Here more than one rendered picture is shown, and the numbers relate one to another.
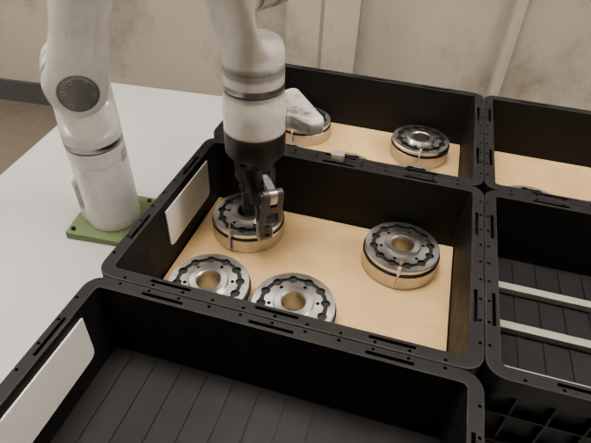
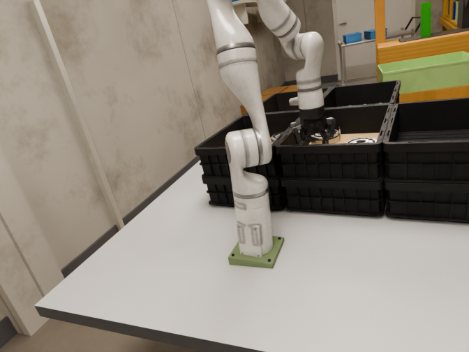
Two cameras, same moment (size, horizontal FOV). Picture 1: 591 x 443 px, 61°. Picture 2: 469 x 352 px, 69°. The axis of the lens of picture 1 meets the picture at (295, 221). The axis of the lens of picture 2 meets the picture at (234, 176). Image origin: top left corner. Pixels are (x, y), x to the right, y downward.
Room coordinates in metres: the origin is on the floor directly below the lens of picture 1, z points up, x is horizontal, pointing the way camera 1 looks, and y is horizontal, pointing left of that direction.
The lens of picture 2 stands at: (0.48, 1.09, 1.26)
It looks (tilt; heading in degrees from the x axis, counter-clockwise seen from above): 22 degrees down; 288
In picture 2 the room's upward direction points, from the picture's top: 12 degrees counter-clockwise
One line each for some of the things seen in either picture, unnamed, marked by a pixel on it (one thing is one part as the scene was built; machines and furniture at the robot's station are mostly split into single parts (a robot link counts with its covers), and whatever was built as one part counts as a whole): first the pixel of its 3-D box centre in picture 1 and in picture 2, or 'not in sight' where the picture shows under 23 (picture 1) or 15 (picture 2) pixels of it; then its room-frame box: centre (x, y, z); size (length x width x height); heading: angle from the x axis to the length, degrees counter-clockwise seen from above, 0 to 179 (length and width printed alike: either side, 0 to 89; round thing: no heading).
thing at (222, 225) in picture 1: (248, 214); not in sight; (0.55, 0.07, 0.86); 0.10 x 0.10 x 0.01
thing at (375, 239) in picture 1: (401, 247); (324, 133); (0.50, -0.15, 0.86); 0.10 x 0.10 x 0.01
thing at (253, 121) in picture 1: (269, 100); (308, 94); (0.54, 0.04, 1.05); 0.11 x 0.09 x 0.06; 114
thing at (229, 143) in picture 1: (255, 155); (313, 119); (0.53, 0.05, 0.98); 0.08 x 0.08 x 0.09
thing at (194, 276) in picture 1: (208, 280); not in sight; (0.42, 0.10, 0.86); 0.05 x 0.05 x 0.01
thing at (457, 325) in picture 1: (310, 262); (339, 141); (0.45, -0.02, 0.87); 0.40 x 0.30 x 0.11; 76
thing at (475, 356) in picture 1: (311, 232); (338, 126); (0.45, -0.02, 0.92); 0.40 x 0.30 x 0.02; 76
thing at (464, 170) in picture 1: (354, 145); (257, 144); (0.74, -0.10, 0.87); 0.40 x 0.30 x 0.11; 76
